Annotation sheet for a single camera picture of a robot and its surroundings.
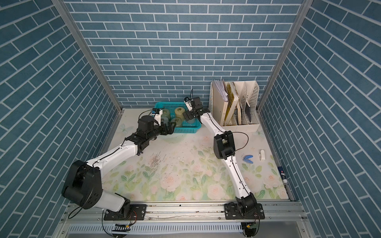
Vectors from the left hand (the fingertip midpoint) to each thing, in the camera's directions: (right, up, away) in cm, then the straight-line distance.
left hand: (173, 123), depth 85 cm
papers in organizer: (+29, +24, +9) cm, 39 cm away
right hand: (+10, +9, +23) cm, 27 cm away
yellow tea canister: (0, +8, +22) cm, 24 cm away
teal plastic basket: (-5, +8, +23) cm, 25 cm away
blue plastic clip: (+45, -22, +7) cm, 50 cm away
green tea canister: (0, +2, +16) cm, 17 cm away
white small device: (+54, -20, +6) cm, 58 cm away
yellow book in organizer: (+36, +15, +7) cm, 39 cm away
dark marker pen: (+66, -33, +3) cm, 74 cm away
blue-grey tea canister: (+11, +2, +17) cm, 20 cm away
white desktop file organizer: (+49, +4, +22) cm, 54 cm away
